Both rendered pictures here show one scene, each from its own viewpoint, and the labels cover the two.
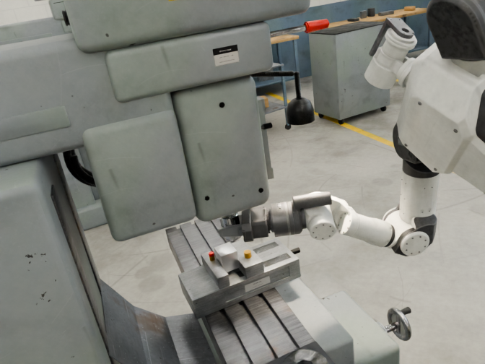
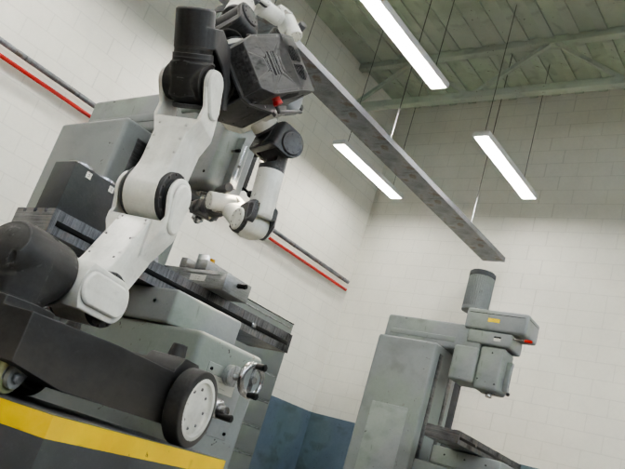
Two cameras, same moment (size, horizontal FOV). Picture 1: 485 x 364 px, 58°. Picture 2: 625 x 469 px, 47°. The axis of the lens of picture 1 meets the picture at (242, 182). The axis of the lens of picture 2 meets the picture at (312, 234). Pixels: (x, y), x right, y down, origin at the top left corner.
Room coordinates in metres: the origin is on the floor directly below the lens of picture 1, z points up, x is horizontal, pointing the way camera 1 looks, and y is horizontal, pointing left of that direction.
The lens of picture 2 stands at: (0.01, -2.47, 0.44)
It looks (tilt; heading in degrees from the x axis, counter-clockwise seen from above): 18 degrees up; 59
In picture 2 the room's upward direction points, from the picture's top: 18 degrees clockwise
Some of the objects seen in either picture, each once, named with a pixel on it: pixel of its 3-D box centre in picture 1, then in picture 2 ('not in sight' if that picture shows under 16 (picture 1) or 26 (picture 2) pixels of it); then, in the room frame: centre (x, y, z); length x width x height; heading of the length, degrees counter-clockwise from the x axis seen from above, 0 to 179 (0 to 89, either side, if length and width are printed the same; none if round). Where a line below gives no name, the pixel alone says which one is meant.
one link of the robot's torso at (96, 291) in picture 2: not in sight; (75, 288); (0.48, -0.69, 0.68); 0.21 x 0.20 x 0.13; 37
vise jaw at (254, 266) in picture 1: (245, 258); (213, 271); (1.15, 0.03, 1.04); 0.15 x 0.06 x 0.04; 20
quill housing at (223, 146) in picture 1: (213, 141); (219, 159); (1.01, 0.05, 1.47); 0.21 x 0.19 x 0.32; 17
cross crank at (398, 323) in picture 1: (390, 327); (243, 378); (1.16, -0.43, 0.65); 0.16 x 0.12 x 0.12; 107
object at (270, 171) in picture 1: (259, 139); (237, 164); (1.05, -0.06, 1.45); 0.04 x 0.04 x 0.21; 17
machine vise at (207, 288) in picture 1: (238, 270); (206, 278); (1.14, 0.05, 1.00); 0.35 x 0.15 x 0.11; 110
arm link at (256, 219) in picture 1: (265, 222); (208, 208); (1.01, -0.04, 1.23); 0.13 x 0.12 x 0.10; 176
